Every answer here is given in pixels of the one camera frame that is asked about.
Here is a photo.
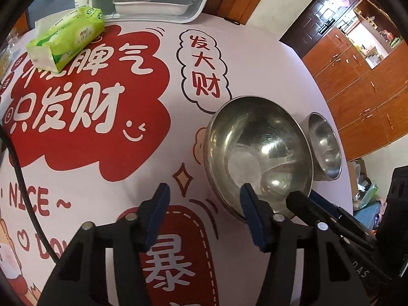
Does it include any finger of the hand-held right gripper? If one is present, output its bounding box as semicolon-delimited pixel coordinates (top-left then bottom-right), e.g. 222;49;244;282
311;190;378;244
286;191;375;252

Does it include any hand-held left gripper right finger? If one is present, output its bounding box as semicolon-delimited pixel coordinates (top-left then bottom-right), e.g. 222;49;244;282
240;183;377;306

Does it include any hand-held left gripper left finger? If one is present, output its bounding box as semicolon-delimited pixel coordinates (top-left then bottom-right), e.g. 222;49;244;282
38;183;171;306

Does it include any large steel bowl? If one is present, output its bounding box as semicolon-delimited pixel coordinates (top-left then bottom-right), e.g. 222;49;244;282
204;96;314;224

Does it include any blue cloth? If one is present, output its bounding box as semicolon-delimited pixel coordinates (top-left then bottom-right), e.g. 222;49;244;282
353;198;388;230

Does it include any cardboard box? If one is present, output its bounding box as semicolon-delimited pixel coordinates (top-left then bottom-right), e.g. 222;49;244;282
347;159;368;200

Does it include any small steel bowl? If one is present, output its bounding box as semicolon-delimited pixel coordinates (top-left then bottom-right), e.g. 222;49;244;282
308;112;342;181

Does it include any wooden cabinet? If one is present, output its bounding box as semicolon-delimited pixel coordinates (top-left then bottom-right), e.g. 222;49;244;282
301;0;408;163

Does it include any pink and red printed tablecloth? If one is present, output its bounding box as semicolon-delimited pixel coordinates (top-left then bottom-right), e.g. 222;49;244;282
0;14;354;306

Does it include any dark brown door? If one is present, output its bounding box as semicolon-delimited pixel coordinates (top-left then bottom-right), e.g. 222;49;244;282
279;0;364;59

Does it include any green tissue pack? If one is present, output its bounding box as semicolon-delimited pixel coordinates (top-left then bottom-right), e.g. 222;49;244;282
26;7;106;73

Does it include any clear plastic bag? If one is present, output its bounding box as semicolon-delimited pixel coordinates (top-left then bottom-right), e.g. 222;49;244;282
0;28;20;59

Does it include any black cable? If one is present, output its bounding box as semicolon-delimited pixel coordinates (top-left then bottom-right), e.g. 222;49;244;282
0;124;61;263

